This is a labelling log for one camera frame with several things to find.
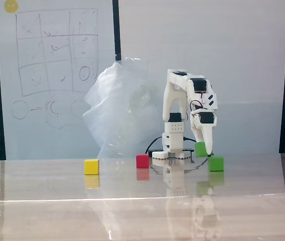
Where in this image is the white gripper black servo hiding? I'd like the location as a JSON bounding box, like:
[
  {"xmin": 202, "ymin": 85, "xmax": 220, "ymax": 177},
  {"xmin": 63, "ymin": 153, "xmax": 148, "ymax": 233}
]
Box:
[{"xmin": 190, "ymin": 108, "xmax": 219, "ymax": 156}]

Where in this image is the green cube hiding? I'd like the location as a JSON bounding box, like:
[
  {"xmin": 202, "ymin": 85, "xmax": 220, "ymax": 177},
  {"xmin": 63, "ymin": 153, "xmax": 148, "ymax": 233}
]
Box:
[
  {"xmin": 195, "ymin": 141, "xmax": 208, "ymax": 158},
  {"xmin": 208, "ymin": 155, "xmax": 225, "ymax": 172}
]

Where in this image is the red cube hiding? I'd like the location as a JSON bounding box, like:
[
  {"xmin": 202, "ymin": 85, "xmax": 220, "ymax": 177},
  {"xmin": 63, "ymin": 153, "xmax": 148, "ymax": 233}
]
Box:
[{"xmin": 135, "ymin": 154, "xmax": 150, "ymax": 169}]

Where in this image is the yellow cube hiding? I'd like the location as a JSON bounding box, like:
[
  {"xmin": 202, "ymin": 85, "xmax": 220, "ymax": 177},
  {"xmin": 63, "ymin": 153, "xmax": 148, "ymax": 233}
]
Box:
[{"xmin": 84, "ymin": 158, "xmax": 100, "ymax": 175}]

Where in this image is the clear plastic bag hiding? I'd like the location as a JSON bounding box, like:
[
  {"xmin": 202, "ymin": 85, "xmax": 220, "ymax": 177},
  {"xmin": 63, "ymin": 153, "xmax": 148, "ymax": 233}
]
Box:
[{"xmin": 82, "ymin": 57, "xmax": 168, "ymax": 160}]

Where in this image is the blank whiteboard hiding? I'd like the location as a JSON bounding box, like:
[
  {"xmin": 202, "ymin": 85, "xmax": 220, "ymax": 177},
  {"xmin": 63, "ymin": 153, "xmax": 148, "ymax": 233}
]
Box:
[{"xmin": 118, "ymin": 0, "xmax": 285, "ymax": 154}]

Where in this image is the whiteboard with grid drawing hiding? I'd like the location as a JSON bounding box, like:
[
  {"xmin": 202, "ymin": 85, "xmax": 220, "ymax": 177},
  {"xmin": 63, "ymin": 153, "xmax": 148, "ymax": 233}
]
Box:
[{"xmin": 0, "ymin": 0, "xmax": 117, "ymax": 161}]

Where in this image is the yellow round magnet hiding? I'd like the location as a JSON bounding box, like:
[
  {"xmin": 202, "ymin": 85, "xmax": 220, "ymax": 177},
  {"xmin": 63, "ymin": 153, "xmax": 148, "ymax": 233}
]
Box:
[{"xmin": 4, "ymin": 0, "xmax": 19, "ymax": 14}]

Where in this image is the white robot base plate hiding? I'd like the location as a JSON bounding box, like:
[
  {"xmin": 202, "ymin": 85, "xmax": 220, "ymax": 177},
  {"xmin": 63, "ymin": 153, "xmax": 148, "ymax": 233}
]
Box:
[{"xmin": 148, "ymin": 148, "xmax": 195, "ymax": 161}]

